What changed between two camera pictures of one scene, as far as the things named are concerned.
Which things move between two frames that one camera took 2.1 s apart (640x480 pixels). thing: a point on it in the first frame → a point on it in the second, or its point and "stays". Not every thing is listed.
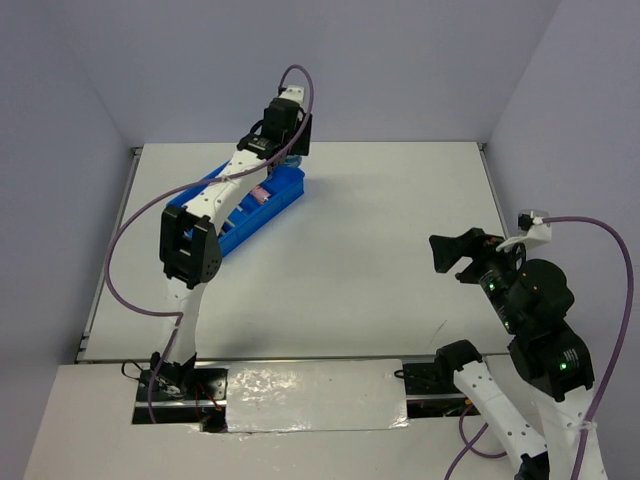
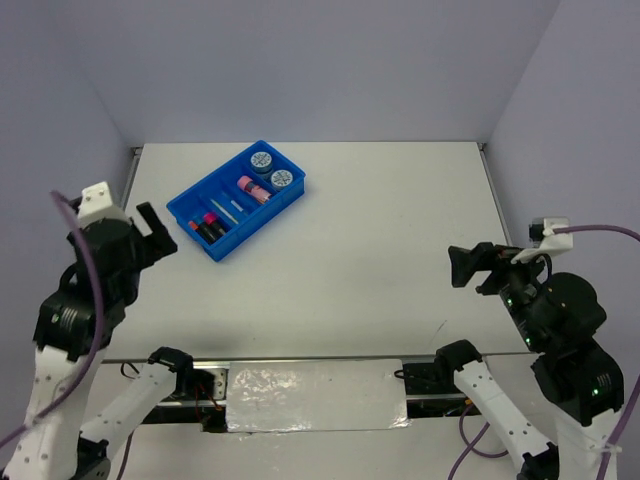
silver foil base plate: [323, 394] stays
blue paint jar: [293, 160] → [281, 179]
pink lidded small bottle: [260, 194] stays
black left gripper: [303, 145] → [160, 237]
